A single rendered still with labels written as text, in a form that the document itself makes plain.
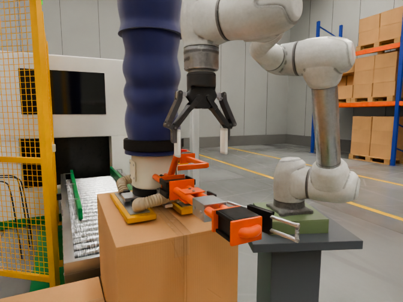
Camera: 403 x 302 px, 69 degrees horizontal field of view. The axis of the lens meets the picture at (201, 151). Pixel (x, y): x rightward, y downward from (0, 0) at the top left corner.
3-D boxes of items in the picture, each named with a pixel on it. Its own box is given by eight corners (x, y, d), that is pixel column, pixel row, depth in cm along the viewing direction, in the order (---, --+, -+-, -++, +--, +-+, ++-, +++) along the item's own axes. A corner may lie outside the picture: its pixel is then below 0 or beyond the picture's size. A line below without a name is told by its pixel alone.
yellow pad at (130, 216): (110, 197, 126) (109, 186, 126) (133, 194, 131) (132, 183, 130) (127, 224, 96) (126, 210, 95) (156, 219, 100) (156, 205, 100)
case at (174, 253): (100, 274, 141) (96, 193, 136) (179, 257, 157) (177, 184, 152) (120, 376, 87) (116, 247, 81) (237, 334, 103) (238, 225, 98)
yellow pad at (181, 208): (152, 192, 135) (152, 181, 134) (173, 189, 139) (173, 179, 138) (180, 215, 104) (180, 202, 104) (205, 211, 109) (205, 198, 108)
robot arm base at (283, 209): (291, 200, 167) (292, 190, 166) (314, 213, 146) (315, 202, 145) (262, 203, 163) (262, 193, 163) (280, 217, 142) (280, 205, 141)
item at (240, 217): (211, 231, 65) (211, 209, 64) (238, 225, 68) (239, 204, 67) (231, 246, 57) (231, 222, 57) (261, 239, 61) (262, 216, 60)
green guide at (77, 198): (63, 177, 349) (63, 169, 348) (72, 176, 354) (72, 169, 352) (66, 222, 206) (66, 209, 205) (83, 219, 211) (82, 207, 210)
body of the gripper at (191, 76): (209, 75, 80) (209, 109, 81) (180, 73, 77) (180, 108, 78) (222, 71, 73) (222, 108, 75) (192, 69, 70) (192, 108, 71)
